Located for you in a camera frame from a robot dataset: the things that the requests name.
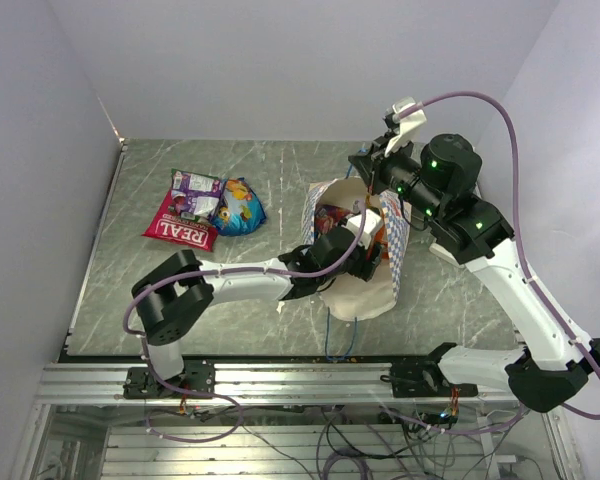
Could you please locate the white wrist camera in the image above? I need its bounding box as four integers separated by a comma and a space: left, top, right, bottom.
384, 97, 427, 157
345, 208, 384, 249

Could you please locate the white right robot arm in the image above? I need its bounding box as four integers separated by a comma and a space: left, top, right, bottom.
348, 134, 600, 413

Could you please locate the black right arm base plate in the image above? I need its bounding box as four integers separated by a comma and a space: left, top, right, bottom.
380, 356, 479, 398

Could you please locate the red REAL chips bag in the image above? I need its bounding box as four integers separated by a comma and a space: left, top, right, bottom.
142, 192, 219, 252

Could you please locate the aluminium frame rail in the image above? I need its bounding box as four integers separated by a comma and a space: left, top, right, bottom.
34, 362, 561, 406

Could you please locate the blue checkered paper bag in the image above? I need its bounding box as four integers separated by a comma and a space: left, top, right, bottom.
299, 167, 412, 362

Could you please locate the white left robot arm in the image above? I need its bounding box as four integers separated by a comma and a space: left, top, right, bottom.
130, 216, 382, 397

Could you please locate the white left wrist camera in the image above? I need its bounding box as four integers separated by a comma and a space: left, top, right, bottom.
345, 208, 384, 249

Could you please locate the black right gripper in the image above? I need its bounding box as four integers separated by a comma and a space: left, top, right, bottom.
348, 129, 445, 221

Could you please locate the orange snack bag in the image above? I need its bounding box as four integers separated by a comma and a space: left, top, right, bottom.
367, 223, 388, 265

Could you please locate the blue candy snack bag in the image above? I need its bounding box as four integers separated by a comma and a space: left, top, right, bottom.
211, 178, 267, 237

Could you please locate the white small box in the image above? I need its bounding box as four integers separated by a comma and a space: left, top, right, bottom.
429, 242, 461, 268

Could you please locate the purple candy snack bag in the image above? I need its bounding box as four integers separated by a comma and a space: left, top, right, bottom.
170, 169, 225, 221

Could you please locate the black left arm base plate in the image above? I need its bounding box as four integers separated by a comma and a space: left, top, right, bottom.
123, 360, 215, 400

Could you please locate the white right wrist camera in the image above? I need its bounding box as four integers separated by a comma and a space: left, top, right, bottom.
384, 97, 427, 157

